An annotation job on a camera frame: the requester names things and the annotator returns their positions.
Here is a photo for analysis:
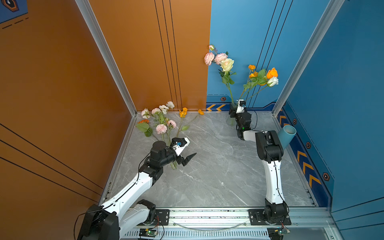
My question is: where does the clear ribbed glass vase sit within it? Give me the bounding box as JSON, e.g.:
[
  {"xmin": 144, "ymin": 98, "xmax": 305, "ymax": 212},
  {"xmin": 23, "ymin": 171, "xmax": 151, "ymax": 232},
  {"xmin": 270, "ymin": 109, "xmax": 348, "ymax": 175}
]
[{"xmin": 226, "ymin": 113, "xmax": 236, "ymax": 128}]

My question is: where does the pink carnation flower stem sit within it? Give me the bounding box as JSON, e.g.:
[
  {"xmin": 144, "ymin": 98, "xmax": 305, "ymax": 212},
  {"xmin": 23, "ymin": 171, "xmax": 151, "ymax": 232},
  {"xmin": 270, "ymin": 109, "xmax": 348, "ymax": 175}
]
[{"xmin": 155, "ymin": 119, "xmax": 178, "ymax": 171}]

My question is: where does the cream rose stem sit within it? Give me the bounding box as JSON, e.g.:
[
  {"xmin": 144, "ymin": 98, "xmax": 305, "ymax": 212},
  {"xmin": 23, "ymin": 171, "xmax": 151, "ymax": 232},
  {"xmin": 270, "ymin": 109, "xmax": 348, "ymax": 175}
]
[{"xmin": 219, "ymin": 58, "xmax": 236, "ymax": 104}]

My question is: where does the large orange rose stem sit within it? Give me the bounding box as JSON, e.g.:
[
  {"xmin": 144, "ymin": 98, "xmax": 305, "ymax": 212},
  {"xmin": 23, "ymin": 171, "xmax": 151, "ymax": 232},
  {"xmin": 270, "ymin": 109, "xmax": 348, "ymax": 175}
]
[{"xmin": 241, "ymin": 68, "xmax": 278, "ymax": 99}]

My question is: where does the small orange flower sprig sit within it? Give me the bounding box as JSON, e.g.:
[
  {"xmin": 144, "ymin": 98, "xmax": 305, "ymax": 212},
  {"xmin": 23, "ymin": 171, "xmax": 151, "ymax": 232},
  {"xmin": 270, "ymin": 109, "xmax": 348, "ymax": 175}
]
[{"xmin": 239, "ymin": 65, "xmax": 259, "ymax": 99}]

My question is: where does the white rose stem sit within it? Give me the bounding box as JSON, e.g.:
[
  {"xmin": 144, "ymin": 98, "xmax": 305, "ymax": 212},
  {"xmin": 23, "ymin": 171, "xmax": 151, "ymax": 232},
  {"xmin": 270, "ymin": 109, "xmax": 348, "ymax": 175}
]
[{"xmin": 244, "ymin": 76, "xmax": 279, "ymax": 101}]

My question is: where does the pink rose branch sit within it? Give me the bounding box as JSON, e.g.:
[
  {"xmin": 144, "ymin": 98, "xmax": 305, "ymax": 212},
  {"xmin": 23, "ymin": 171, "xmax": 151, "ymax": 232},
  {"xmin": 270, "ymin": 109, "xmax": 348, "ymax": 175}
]
[{"xmin": 204, "ymin": 45, "xmax": 229, "ymax": 70}]

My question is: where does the teal cylinder vase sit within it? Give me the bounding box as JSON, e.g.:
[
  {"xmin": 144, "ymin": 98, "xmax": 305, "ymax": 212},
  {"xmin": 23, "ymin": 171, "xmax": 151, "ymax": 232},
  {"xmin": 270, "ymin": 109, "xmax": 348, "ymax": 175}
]
[{"xmin": 278, "ymin": 125, "xmax": 297, "ymax": 150}]

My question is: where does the orange poppy stem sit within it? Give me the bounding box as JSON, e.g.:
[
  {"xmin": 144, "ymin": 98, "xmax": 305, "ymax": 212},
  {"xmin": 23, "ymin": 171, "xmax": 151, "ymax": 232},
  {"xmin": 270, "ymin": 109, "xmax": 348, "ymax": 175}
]
[{"xmin": 176, "ymin": 108, "xmax": 205, "ymax": 138}]

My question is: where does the orange sunflower stem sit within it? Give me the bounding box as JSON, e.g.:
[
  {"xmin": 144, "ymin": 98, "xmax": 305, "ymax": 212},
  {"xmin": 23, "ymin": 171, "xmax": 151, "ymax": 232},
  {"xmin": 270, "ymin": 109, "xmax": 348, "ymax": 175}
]
[{"xmin": 136, "ymin": 119, "xmax": 153, "ymax": 137}]

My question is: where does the pale pink flower spray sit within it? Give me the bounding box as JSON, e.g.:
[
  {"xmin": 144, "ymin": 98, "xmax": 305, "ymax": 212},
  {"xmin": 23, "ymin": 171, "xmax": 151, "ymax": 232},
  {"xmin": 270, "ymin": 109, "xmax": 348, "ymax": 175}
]
[{"xmin": 141, "ymin": 101, "xmax": 175, "ymax": 119}]

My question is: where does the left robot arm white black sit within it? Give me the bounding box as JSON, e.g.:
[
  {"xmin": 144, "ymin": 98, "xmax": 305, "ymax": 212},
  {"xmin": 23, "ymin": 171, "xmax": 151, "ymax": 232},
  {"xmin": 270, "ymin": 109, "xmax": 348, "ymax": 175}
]
[{"xmin": 74, "ymin": 138, "xmax": 194, "ymax": 240}]

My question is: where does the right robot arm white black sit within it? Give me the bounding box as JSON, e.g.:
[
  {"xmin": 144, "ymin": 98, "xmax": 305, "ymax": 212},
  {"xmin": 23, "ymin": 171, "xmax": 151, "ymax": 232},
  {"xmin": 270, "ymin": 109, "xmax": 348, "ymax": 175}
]
[{"xmin": 229, "ymin": 99, "xmax": 291, "ymax": 226}]

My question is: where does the left circuit board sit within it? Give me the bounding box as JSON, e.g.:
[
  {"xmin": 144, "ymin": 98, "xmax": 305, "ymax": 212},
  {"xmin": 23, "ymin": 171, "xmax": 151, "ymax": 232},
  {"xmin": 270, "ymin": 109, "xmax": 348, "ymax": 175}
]
[{"xmin": 138, "ymin": 229, "xmax": 159, "ymax": 240}]

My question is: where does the circuit board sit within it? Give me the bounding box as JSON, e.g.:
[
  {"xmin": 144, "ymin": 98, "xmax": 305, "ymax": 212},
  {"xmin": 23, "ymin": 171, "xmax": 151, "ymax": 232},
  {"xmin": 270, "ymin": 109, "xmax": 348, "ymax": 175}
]
[
  {"xmin": 138, "ymin": 229, "xmax": 159, "ymax": 240},
  {"xmin": 267, "ymin": 228, "xmax": 291, "ymax": 240}
]

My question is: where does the right circuit board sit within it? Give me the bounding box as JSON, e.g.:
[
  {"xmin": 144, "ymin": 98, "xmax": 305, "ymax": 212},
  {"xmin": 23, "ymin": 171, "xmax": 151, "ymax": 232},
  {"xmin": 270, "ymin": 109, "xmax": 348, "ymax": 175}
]
[{"xmin": 267, "ymin": 228, "xmax": 291, "ymax": 240}]

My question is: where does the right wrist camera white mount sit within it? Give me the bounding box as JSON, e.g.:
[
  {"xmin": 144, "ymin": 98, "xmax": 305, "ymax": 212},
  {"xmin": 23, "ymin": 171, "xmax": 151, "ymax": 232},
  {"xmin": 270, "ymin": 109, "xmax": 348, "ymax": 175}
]
[{"xmin": 236, "ymin": 99, "xmax": 246, "ymax": 114}]

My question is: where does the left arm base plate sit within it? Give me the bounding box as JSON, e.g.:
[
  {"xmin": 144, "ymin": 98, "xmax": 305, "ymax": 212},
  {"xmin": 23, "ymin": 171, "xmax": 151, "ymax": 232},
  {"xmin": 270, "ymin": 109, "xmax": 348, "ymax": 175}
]
[{"xmin": 151, "ymin": 209, "xmax": 170, "ymax": 227}]

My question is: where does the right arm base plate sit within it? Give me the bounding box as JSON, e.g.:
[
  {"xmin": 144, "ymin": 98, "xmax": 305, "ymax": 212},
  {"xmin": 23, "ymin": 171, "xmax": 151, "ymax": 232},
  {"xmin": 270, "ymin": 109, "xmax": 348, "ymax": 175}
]
[{"xmin": 248, "ymin": 209, "xmax": 292, "ymax": 226}]

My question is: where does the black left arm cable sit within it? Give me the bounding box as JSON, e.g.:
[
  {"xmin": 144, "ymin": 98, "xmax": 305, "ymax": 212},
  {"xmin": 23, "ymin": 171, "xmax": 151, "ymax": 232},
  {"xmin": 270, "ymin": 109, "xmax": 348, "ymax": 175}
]
[{"xmin": 73, "ymin": 209, "xmax": 103, "ymax": 238}]

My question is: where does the aluminium front rail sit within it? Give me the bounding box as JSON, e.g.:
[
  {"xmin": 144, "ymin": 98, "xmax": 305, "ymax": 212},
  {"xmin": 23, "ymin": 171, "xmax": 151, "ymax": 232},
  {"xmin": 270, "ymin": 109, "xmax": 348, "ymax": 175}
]
[{"xmin": 83, "ymin": 206, "xmax": 337, "ymax": 229}]

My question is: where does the right aluminium corner post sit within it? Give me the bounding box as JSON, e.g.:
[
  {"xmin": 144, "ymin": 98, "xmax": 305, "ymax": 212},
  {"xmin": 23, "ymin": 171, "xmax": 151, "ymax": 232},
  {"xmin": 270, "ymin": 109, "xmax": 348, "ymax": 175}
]
[{"xmin": 272, "ymin": 0, "xmax": 345, "ymax": 117}]

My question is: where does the aluminium corner post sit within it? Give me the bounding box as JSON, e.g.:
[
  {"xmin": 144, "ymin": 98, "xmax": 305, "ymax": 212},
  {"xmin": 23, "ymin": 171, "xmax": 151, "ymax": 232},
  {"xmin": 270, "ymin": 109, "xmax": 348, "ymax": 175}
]
[
  {"xmin": 272, "ymin": 0, "xmax": 345, "ymax": 117},
  {"xmin": 75, "ymin": 0, "xmax": 137, "ymax": 117}
]

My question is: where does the left aluminium corner post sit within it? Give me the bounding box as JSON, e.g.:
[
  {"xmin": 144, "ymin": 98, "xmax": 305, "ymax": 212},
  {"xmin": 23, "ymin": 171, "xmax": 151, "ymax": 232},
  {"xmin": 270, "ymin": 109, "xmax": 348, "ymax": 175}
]
[{"xmin": 75, "ymin": 0, "xmax": 137, "ymax": 117}]

